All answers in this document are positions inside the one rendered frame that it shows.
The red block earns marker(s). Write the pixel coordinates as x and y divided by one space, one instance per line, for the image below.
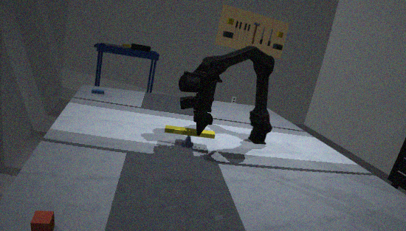
42 221

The yellow bar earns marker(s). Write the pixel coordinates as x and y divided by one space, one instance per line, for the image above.
188 131

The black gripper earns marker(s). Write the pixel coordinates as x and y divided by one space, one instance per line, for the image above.
201 116

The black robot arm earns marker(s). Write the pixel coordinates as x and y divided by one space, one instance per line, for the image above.
206 76

